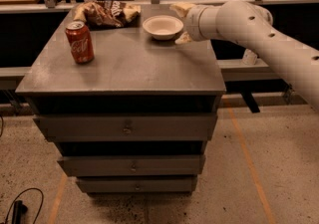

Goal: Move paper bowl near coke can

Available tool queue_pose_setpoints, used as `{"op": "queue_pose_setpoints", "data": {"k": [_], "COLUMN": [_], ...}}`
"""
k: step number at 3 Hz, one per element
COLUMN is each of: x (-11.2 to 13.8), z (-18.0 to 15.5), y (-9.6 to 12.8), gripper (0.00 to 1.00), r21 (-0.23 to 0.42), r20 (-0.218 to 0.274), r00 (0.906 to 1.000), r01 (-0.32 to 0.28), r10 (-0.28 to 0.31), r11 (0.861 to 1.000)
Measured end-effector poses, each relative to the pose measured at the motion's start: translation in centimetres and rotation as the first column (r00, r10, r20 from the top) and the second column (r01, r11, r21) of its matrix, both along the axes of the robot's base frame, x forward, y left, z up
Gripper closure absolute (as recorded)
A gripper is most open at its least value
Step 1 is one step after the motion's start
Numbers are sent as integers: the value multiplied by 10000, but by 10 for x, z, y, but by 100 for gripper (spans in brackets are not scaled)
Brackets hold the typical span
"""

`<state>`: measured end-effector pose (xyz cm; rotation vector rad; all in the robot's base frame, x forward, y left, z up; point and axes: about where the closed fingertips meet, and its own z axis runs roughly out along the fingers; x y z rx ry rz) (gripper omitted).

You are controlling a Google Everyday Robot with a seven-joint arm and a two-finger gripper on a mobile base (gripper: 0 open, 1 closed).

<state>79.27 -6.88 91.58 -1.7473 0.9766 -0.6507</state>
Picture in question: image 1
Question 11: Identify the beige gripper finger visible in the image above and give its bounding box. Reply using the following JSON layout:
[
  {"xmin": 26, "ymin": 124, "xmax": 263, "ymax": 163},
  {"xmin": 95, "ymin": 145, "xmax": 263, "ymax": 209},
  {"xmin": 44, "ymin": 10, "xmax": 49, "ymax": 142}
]
[
  {"xmin": 174, "ymin": 32, "xmax": 192, "ymax": 45},
  {"xmin": 169, "ymin": 2, "xmax": 194, "ymax": 19}
]

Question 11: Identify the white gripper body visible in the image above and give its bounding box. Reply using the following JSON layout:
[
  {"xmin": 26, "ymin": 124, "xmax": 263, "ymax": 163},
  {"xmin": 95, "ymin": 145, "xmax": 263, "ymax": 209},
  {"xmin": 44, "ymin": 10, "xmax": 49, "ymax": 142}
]
[{"xmin": 184, "ymin": 5, "xmax": 221, "ymax": 42}]

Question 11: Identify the white paper bowl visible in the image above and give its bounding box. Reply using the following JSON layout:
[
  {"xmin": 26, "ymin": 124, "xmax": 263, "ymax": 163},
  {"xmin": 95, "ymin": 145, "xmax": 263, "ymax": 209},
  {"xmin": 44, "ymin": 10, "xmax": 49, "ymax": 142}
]
[{"xmin": 143, "ymin": 15, "xmax": 183, "ymax": 41}]

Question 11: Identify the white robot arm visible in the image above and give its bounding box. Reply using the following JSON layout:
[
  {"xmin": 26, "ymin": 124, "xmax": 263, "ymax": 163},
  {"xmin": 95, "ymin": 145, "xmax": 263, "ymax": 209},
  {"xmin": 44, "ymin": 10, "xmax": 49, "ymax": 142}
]
[{"xmin": 170, "ymin": 1, "xmax": 319, "ymax": 110}]

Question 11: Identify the red coke can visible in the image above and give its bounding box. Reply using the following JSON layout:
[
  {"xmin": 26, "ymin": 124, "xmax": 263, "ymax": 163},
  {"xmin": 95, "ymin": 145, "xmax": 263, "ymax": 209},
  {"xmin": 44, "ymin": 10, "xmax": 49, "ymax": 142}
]
[{"xmin": 65, "ymin": 21, "xmax": 94, "ymax": 64}]

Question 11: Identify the clear sanitizer bottle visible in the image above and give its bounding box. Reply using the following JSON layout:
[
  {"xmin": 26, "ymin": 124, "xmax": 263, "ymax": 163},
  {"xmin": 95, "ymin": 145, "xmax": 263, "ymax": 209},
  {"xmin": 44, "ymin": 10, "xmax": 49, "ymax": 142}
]
[{"xmin": 242, "ymin": 49, "xmax": 258, "ymax": 66}]

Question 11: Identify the brown chip bag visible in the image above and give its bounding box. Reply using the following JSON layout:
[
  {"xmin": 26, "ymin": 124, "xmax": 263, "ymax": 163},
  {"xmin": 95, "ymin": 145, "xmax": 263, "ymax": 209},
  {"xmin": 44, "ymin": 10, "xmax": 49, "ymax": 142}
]
[{"xmin": 74, "ymin": 0, "xmax": 142, "ymax": 29}]

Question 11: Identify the grey drawer cabinet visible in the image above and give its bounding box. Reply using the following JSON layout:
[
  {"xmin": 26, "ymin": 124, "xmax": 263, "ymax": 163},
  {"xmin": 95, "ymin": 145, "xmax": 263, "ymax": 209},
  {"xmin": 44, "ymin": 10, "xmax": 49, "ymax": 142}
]
[{"xmin": 16, "ymin": 5, "xmax": 225, "ymax": 193}]

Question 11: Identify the black floor cable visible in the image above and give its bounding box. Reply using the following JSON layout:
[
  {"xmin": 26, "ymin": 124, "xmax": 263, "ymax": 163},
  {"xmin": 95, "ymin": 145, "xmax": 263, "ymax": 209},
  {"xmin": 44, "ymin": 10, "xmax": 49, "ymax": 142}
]
[{"xmin": 3, "ymin": 187, "xmax": 45, "ymax": 224}]

